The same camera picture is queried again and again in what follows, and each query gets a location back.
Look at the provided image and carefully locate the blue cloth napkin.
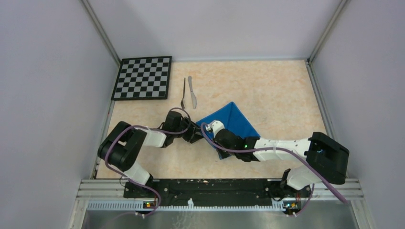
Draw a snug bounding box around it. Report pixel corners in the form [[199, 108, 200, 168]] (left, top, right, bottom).
[[196, 102, 260, 141]]

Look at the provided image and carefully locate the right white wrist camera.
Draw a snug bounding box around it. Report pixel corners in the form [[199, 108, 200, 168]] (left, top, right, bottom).
[[205, 120, 225, 137]]

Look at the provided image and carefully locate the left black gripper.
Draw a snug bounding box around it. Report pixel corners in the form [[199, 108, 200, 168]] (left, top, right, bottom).
[[172, 116, 206, 143]]

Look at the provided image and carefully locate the black white checkerboard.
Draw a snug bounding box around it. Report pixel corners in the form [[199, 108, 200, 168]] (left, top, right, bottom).
[[111, 56, 172, 101]]

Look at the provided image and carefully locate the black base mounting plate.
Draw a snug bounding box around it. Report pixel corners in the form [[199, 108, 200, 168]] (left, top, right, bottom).
[[123, 178, 310, 207]]

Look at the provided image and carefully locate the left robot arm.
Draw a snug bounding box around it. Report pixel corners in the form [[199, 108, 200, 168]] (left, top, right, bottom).
[[97, 108, 203, 197]]

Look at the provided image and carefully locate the purple cable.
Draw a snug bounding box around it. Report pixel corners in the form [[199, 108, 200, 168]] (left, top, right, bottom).
[[200, 122, 348, 217], [104, 107, 192, 217]]

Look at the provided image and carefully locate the dark metal fork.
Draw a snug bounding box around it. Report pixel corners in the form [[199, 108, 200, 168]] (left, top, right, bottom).
[[181, 78, 186, 110]]

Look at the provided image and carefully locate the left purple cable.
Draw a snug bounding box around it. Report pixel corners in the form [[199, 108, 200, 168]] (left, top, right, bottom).
[[104, 107, 192, 217]]

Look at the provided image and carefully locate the silver table knife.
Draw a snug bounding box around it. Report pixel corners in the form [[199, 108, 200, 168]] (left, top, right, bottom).
[[188, 76, 197, 109]]

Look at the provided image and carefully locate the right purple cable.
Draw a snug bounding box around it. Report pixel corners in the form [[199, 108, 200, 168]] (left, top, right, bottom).
[[200, 122, 348, 217]]

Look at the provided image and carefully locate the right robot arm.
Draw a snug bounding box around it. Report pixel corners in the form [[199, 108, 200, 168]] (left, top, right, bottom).
[[213, 129, 350, 203]]

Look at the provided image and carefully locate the white toothed cable rail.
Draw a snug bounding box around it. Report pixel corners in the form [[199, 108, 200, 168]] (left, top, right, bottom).
[[87, 200, 285, 212]]

